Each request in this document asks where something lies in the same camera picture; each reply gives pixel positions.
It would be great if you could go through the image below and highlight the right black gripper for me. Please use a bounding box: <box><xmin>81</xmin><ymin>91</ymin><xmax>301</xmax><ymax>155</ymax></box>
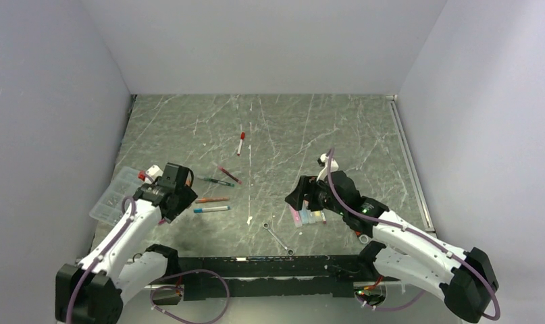
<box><xmin>285</xmin><ymin>175</ymin><xmax>346</xmax><ymax>216</ymax></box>

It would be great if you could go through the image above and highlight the blue highlighter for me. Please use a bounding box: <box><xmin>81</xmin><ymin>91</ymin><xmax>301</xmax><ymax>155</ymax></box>
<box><xmin>299</xmin><ymin>209</ymin><xmax>309</xmax><ymax>225</ymax></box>

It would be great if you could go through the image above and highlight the pink highlighter body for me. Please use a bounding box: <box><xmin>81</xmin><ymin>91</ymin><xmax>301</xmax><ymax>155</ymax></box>
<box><xmin>288</xmin><ymin>206</ymin><xmax>303</xmax><ymax>227</ymax></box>

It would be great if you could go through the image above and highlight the orange highlighter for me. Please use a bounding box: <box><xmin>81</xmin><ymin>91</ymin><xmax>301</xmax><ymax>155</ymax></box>
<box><xmin>307</xmin><ymin>211</ymin><xmax>317</xmax><ymax>224</ymax></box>

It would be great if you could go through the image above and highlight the yellow highlighter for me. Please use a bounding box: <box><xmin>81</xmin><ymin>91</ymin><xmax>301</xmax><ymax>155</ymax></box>
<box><xmin>311</xmin><ymin>211</ymin><xmax>323</xmax><ymax>223</ymax></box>

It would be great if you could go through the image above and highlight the blue capped white marker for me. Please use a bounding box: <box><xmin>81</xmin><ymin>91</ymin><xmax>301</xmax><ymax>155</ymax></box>
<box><xmin>193</xmin><ymin>205</ymin><xmax>231</xmax><ymax>214</ymax></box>

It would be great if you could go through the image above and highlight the red capped white marker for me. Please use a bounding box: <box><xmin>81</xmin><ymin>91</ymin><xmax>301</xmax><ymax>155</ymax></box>
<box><xmin>236</xmin><ymin>132</ymin><xmax>246</xmax><ymax>156</ymax></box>

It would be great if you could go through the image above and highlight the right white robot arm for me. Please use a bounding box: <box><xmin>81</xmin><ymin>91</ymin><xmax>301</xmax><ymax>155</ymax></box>
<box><xmin>285</xmin><ymin>171</ymin><xmax>501</xmax><ymax>323</ymax></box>

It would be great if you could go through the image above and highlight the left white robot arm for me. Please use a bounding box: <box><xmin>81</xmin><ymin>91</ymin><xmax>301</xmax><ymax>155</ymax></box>
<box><xmin>55</xmin><ymin>163</ymin><xmax>198</xmax><ymax>323</ymax></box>

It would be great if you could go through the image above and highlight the orange marker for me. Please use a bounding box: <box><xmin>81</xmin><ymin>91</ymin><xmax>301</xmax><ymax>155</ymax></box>
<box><xmin>195</xmin><ymin>197</ymin><xmax>229</xmax><ymax>204</ymax></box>

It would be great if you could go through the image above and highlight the green marker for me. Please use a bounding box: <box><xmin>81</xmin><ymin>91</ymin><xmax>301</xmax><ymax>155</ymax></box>
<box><xmin>198</xmin><ymin>175</ymin><xmax>234</xmax><ymax>187</ymax></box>

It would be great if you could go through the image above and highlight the silver ratchet wrench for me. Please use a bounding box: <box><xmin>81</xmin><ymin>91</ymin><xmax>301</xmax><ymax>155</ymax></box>
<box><xmin>263</xmin><ymin>223</ymin><xmax>294</xmax><ymax>256</ymax></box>

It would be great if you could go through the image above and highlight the dark red marker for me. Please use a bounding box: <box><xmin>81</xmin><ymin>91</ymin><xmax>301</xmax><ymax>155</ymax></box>
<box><xmin>212</xmin><ymin>162</ymin><xmax>242</xmax><ymax>184</ymax></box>

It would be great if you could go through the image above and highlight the clear plastic parts box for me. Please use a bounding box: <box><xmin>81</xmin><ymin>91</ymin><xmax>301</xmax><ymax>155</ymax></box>
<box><xmin>89</xmin><ymin>167</ymin><xmax>143</xmax><ymax>225</ymax></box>

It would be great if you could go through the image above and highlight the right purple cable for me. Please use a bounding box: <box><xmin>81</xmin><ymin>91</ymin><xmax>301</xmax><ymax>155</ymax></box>
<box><xmin>326</xmin><ymin>148</ymin><xmax>502</xmax><ymax>322</ymax></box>

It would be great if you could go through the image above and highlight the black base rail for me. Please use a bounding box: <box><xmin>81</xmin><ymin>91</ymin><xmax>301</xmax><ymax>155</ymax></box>
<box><xmin>152</xmin><ymin>255</ymin><xmax>384</xmax><ymax>301</ymax></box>

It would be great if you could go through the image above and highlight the aluminium side rail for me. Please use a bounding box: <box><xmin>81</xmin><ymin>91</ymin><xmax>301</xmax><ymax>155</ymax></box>
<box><xmin>386</xmin><ymin>95</ymin><xmax>436</xmax><ymax>234</ymax></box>

